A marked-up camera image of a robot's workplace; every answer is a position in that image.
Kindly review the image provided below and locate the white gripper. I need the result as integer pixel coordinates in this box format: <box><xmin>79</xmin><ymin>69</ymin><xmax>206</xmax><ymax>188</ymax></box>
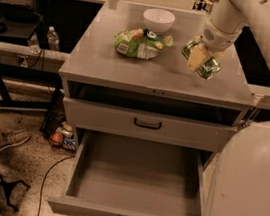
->
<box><xmin>187</xmin><ymin>18</ymin><xmax>241</xmax><ymax>71</ymax></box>

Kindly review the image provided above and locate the green soda can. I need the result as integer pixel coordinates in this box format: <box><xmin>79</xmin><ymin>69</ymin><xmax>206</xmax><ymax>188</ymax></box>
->
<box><xmin>182</xmin><ymin>36</ymin><xmax>224</xmax><ymax>80</ymax></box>

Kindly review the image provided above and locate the grey drawer cabinet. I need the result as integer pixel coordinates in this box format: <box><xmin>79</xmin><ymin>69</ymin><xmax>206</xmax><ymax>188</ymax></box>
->
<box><xmin>50</xmin><ymin>0</ymin><xmax>268</xmax><ymax>158</ymax></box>

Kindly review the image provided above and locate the closed grey upper drawer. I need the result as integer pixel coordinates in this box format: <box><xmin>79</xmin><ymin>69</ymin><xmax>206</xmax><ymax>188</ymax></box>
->
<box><xmin>63</xmin><ymin>98</ymin><xmax>237</xmax><ymax>152</ymax></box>

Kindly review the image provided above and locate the open grey lower drawer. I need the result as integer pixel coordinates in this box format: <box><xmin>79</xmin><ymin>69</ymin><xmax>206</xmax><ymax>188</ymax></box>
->
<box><xmin>48</xmin><ymin>131</ymin><xmax>205</xmax><ymax>216</ymax></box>

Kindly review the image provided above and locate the silver can on floor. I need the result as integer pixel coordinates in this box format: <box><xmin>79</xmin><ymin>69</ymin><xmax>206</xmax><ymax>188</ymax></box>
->
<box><xmin>56</xmin><ymin>127</ymin><xmax>73</xmax><ymax>139</ymax></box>

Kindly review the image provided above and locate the white bowl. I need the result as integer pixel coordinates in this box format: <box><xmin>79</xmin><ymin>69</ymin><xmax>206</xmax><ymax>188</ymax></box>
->
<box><xmin>143</xmin><ymin>8</ymin><xmax>176</xmax><ymax>34</ymax></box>

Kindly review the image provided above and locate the green chip bag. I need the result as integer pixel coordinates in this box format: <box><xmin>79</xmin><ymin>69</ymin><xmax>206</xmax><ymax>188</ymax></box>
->
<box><xmin>114</xmin><ymin>28</ymin><xmax>174</xmax><ymax>60</ymax></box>

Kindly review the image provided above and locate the clear water bottle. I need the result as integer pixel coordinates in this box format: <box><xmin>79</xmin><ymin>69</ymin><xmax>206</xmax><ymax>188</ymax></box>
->
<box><xmin>28</xmin><ymin>33</ymin><xmax>41</xmax><ymax>55</ymax></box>
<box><xmin>47</xmin><ymin>27</ymin><xmax>60</xmax><ymax>52</ymax></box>

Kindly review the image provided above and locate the blue packet on floor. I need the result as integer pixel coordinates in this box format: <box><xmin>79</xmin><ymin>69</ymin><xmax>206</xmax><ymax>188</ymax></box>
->
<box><xmin>62</xmin><ymin>139</ymin><xmax>77</xmax><ymax>151</ymax></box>

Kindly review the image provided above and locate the red apple on floor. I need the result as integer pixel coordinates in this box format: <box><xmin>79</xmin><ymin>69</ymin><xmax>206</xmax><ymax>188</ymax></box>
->
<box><xmin>50</xmin><ymin>133</ymin><xmax>64</xmax><ymax>146</ymax></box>

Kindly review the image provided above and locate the black side table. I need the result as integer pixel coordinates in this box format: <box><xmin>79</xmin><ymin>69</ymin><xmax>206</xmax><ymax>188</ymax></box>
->
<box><xmin>0</xmin><ymin>0</ymin><xmax>76</xmax><ymax>117</ymax></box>

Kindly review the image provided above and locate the grey sneaker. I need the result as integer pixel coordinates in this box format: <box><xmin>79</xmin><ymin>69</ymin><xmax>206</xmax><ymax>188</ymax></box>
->
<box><xmin>0</xmin><ymin>130</ymin><xmax>31</xmax><ymax>153</ymax></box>

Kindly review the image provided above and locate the black floor cable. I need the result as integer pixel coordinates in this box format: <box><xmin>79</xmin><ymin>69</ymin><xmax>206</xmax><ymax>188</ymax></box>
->
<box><xmin>35</xmin><ymin>150</ymin><xmax>75</xmax><ymax>216</ymax></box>

